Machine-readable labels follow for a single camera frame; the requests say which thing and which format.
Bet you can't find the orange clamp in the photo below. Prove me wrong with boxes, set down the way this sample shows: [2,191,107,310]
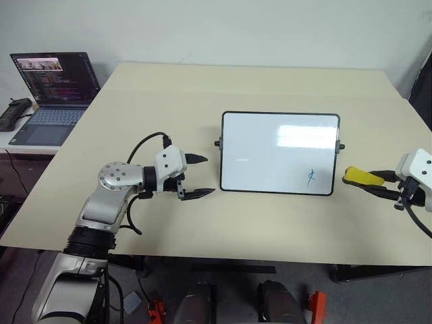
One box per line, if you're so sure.
[146,298,169,324]
[308,290,329,324]

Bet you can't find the dark rounded shape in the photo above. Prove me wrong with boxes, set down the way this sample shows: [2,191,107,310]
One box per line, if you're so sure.
[257,279,302,324]
[174,281,217,324]

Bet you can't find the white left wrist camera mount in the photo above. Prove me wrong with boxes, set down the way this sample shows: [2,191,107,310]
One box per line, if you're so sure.
[154,144,188,192]

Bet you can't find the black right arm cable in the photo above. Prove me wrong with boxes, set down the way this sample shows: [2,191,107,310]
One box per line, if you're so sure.
[403,202,432,241]

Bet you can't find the open grey laptop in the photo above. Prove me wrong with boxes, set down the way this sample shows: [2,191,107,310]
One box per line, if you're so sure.
[7,51,103,147]

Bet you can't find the black table frame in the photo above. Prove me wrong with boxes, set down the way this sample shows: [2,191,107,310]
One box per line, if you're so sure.
[107,253,432,284]

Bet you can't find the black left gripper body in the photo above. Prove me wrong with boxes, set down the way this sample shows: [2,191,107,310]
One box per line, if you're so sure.
[163,153,189,200]

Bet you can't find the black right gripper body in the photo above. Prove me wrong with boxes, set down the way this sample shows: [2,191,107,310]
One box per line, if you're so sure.
[394,176,427,211]

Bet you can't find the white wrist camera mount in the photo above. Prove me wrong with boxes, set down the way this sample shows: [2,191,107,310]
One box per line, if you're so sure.
[395,148,432,213]
[154,144,188,192]

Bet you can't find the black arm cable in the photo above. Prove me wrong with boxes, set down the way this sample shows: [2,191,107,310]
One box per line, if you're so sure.
[403,202,432,241]
[126,132,173,236]

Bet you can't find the grey foot pedal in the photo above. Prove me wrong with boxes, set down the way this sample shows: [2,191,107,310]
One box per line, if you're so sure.
[122,292,143,314]

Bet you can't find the yellow whiteboard eraser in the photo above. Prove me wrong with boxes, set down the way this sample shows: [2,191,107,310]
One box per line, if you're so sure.
[343,166,386,188]

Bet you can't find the black metal frame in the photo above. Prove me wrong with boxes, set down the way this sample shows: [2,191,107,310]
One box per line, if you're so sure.
[400,0,432,133]

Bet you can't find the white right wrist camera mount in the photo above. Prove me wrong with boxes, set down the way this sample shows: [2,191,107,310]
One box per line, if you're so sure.
[395,148,432,213]

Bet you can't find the black-framed white whiteboard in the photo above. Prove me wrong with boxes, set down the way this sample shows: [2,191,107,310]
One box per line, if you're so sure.
[214,110,346,197]

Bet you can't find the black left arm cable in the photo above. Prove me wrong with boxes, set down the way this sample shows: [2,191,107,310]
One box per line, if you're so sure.
[126,132,173,236]

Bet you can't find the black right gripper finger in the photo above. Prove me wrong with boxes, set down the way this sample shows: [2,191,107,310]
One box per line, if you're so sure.
[369,169,399,182]
[342,178,403,200]

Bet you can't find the white side table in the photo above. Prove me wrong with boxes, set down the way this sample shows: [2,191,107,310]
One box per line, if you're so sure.
[0,100,62,157]

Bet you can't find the black pouch device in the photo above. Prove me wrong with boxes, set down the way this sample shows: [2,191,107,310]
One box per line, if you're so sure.
[0,97,34,133]

